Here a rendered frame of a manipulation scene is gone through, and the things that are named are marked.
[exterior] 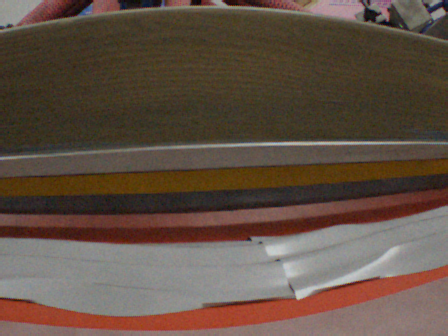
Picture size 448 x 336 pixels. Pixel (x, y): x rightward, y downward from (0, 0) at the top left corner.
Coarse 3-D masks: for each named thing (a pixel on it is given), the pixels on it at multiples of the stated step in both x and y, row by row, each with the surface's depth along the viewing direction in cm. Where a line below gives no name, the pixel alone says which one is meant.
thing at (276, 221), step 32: (416, 192) 32; (256, 224) 27; (288, 224) 27; (320, 224) 26; (352, 288) 18; (384, 288) 17; (416, 288) 17; (320, 320) 15; (352, 320) 15; (384, 320) 15; (416, 320) 14
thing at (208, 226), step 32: (0, 224) 24; (32, 224) 25; (64, 224) 25; (96, 224) 26; (128, 224) 26; (160, 224) 27; (192, 224) 27; (224, 224) 27; (0, 320) 14; (32, 320) 14; (64, 320) 15; (96, 320) 15; (128, 320) 16; (160, 320) 16; (192, 320) 16; (224, 320) 16; (256, 320) 16; (288, 320) 16
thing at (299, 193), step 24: (168, 192) 26; (192, 192) 26; (216, 192) 27; (240, 192) 27; (264, 192) 27; (288, 192) 27; (312, 192) 28; (336, 192) 28; (360, 192) 28; (384, 192) 29; (408, 192) 30
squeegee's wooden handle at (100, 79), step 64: (0, 64) 22; (64, 64) 23; (128, 64) 24; (192, 64) 24; (256, 64) 25; (320, 64) 25; (384, 64) 26; (0, 128) 22; (64, 128) 23; (128, 128) 24; (192, 128) 25; (256, 128) 25; (320, 128) 26; (384, 128) 27
